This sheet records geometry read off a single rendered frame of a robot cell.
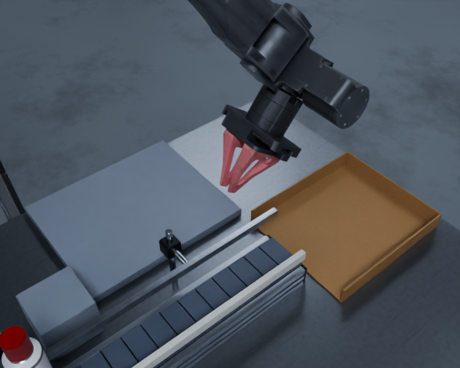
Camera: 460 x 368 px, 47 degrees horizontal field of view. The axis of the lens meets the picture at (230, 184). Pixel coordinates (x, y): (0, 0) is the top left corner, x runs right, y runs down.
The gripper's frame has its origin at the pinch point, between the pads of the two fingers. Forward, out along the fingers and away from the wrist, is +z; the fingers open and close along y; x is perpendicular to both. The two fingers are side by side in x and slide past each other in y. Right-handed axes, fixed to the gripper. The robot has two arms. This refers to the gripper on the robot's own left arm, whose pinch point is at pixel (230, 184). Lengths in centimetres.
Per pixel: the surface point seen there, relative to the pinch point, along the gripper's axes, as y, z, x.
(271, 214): -5.4, 7.2, 24.8
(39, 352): -2.0, 29.4, -15.4
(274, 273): 2.4, 14.6, 22.9
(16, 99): -217, 74, 101
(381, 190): -2, -3, 58
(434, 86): -77, -45, 243
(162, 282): -5.7, 22.4, 6.2
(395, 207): 3, -2, 57
